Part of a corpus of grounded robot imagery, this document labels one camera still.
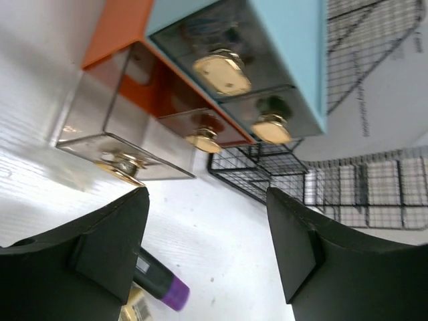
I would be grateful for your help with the teal mini drawer chest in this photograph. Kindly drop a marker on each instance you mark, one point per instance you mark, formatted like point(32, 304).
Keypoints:
point(164, 79)

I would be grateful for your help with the white spiral notebook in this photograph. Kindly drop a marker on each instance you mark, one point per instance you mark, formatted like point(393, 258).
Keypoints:
point(370, 170)

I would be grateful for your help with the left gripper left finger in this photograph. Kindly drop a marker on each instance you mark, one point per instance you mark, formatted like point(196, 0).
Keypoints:
point(81, 270)

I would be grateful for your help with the black wire mesh organizer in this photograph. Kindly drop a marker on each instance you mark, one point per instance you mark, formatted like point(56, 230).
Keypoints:
point(361, 35)

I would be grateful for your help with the purple highlighter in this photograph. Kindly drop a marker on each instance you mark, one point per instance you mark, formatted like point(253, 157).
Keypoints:
point(160, 282)

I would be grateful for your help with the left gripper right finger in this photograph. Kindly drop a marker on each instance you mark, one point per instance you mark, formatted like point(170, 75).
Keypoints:
point(330, 271)

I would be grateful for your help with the small tan eraser block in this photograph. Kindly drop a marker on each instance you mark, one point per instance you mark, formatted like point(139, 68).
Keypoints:
point(136, 308)

